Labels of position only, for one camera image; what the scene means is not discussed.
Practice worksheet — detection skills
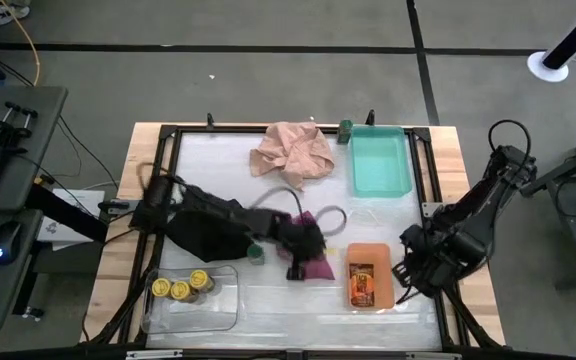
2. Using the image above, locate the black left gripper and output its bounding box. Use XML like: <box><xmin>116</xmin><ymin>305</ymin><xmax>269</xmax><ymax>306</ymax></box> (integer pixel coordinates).
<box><xmin>267</xmin><ymin>212</ymin><xmax>328</xmax><ymax>281</ymax></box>

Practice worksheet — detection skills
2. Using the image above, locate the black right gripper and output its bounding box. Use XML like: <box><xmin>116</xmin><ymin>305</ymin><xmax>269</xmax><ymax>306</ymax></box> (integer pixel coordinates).
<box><xmin>392</xmin><ymin>224</ymin><xmax>469</xmax><ymax>304</ymax></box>

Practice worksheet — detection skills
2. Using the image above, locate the magenta cloth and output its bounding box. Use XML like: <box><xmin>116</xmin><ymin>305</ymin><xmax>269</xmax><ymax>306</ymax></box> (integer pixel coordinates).
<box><xmin>275</xmin><ymin>209</ymin><xmax>337</xmax><ymax>282</ymax></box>

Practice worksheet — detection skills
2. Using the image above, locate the orange brown spice packet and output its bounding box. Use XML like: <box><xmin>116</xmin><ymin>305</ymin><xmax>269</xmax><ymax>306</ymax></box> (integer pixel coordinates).
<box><xmin>348</xmin><ymin>263</ymin><xmax>376</xmax><ymax>308</ymax></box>

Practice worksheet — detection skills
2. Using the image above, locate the clear plastic bin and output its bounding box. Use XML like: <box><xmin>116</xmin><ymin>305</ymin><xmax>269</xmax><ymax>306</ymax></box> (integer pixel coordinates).
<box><xmin>140</xmin><ymin>264</ymin><xmax>241</xmax><ymax>335</ymax></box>

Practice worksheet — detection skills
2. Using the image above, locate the orange plastic bin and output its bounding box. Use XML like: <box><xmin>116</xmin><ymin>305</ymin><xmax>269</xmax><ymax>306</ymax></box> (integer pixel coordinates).
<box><xmin>345</xmin><ymin>242</ymin><xmax>397</xmax><ymax>311</ymax></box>

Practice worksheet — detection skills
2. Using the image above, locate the black cloth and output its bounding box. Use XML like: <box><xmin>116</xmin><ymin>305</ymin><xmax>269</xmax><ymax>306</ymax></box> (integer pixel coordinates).
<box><xmin>165</xmin><ymin>184</ymin><xmax>255</xmax><ymax>264</ymax></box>

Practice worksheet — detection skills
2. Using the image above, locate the peach cloth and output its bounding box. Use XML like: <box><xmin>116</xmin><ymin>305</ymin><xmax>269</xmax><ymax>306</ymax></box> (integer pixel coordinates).
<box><xmin>248</xmin><ymin>121</ymin><xmax>336</xmax><ymax>191</ymax></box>

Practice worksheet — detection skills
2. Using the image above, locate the teal plastic bin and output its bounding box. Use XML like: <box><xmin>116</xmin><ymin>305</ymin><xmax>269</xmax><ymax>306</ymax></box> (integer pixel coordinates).
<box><xmin>350</xmin><ymin>124</ymin><xmax>413</xmax><ymax>199</ymax></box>

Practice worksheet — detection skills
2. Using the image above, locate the black metal floor stand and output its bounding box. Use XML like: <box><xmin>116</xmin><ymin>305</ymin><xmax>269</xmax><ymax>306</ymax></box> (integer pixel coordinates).
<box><xmin>519</xmin><ymin>124</ymin><xmax>576</xmax><ymax>291</ymax></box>

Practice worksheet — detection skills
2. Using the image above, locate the white cardboard box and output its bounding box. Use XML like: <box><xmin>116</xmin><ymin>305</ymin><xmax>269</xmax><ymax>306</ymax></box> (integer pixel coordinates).
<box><xmin>35</xmin><ymin>187</ymin><xmax>107</xmax><ymax>251</ymax></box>

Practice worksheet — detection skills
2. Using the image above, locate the black angled beam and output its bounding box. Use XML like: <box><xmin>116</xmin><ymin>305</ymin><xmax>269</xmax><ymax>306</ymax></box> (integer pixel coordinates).
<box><xmin>25</xmin><ymin>183</ymin><xmax>109</xmax><ymax>244</ymax></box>

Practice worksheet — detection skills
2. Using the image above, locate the white round stand base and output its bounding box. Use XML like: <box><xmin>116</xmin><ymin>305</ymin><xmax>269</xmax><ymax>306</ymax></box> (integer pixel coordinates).
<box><xmin>526</xmin><ymin>50</ymin><xmax>570</xmax><ymax>84</ymax></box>

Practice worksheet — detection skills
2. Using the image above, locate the black computer mouse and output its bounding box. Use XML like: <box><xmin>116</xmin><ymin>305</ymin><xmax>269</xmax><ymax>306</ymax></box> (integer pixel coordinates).
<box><xmin>0</xmin><ymin>220</ymin><xmax>24</xmax><ymax>266</ymax></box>

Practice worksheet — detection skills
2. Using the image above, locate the black and white pole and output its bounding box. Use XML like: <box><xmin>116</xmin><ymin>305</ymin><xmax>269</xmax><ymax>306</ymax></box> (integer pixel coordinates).
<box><xmin>541</xmin><ymin>0</ymin><xmax>576</xmax><ymax>71</ymax></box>

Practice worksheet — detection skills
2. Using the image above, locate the grey computer desk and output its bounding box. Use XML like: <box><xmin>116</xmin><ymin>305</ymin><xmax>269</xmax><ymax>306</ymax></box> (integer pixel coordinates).
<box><xmin>0</xmin><ymin>84</ymin><xmax>69</xmax><ymax>334</ymax></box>

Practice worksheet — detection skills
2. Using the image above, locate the black clamp stand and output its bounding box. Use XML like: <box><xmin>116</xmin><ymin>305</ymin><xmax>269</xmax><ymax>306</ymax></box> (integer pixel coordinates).
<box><xmin>0</xmin><ymin>101</ymin><xmax>39</xmax><ymax>154</ymax></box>

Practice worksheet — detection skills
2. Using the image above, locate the person's shoe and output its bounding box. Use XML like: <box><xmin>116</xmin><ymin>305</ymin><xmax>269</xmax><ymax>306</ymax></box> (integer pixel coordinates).
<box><xmin>0</xmin><ymin>0</ymin><xmax>32</xmax><ymax>26</ymax></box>

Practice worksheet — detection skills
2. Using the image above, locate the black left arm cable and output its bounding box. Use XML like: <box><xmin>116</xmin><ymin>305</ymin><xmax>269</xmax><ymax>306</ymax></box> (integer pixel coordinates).
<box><xmin>250</xmin><ymin>186</ymin><xmax>348</xmax><ymax>237</ymax></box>

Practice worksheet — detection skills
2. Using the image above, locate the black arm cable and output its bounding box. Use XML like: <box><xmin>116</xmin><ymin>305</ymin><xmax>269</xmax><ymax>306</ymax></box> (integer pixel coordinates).
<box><xmin>487</xmin><ymin>118</ymin><xmax>533</xmax><ymax>166</ymax></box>
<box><xmin>250</xmin><ymin>186</ymin><xmax>348</xmax><ymax>237</ymax></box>

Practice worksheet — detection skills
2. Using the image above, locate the black aluminium table frame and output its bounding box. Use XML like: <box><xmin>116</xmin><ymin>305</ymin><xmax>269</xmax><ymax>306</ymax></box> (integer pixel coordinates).
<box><xmin>85</xmin><ymin>110</ymin><xmax>504</xmax><ymax>359</ymax></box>

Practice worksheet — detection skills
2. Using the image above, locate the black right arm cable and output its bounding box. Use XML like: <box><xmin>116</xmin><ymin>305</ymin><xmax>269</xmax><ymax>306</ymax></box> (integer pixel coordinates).
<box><xmin>487</xmin><ymin>118</ymin><xmax>533</xmax><ymax>166</ymax></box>

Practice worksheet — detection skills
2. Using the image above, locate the black floor cable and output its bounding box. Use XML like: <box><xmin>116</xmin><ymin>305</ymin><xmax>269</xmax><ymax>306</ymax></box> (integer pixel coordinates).
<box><xmin>57</xmin><ymin>114</ymin><xmax>122</xmax><ymax>191</ymax></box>

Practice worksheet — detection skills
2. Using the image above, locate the yellow floor cable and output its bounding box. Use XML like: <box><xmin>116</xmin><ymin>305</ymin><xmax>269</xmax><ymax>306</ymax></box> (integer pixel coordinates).
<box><xmin>0</xmin><ymin>0</ymin><xmax>42</xmax><ymax>87</ymax></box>

